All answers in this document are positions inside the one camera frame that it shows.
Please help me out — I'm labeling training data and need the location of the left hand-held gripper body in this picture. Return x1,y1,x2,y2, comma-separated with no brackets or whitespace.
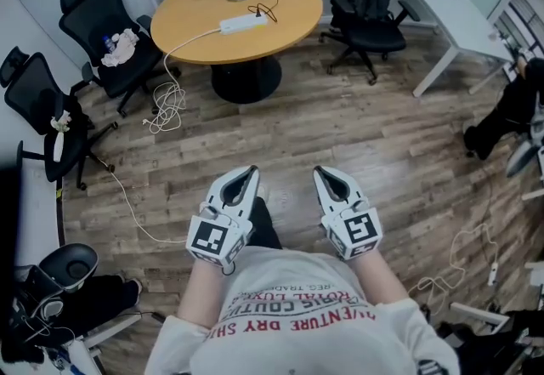
185,196,255,277

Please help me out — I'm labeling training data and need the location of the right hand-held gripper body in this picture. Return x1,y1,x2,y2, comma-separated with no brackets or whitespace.
321,197,384,262

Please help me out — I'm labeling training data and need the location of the white power strip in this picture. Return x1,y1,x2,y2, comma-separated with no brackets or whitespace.
218,13,270,36

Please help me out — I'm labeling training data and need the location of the black lamp cable with plug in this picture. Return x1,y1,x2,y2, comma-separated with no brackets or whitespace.
246,0,285,25

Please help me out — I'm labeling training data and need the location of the person's right forearm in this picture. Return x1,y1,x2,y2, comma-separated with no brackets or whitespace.
346,252,410,309

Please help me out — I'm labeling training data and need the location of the person's left forearm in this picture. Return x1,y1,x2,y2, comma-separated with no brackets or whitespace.
175,256,233,330

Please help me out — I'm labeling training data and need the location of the person's black trouser leg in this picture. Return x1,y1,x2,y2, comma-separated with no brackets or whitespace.
247,185,284,251

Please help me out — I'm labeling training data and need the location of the white shirt with red print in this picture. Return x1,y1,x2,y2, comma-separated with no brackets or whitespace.
144,245,461,375

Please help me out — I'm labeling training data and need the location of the black garment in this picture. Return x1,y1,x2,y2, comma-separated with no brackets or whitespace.
54,274,144,338

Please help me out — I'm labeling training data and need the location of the black office chair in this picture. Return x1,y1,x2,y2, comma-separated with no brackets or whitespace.
0,46,120,191
318,0,422,87
58,0,183,119

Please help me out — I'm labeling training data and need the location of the black and white headset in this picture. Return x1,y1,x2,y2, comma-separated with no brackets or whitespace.
11,242,100,320

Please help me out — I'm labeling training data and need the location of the white vase with flowers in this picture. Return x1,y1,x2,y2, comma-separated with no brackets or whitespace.
49,109,72,163

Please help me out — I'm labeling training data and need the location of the crumpled pale cloth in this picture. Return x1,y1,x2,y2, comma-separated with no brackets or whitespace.
99,26,141,69

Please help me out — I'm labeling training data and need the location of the white side desk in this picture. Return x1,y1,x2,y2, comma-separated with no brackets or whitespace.
15,160,66,269

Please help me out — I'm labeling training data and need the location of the round wooden table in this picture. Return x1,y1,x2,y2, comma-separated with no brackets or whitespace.
150,0,325,105

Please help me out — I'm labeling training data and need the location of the white rectangular desk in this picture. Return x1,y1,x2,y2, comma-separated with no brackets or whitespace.
394,0,516,99

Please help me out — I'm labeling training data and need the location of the thin white floor cable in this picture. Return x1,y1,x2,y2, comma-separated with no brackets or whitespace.
100,157,189,245

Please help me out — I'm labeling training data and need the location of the white power strip cable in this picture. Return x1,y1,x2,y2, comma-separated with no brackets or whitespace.
141,26,223,135

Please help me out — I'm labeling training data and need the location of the white cable with inline switch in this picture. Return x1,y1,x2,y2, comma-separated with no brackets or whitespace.
407,221,502,307

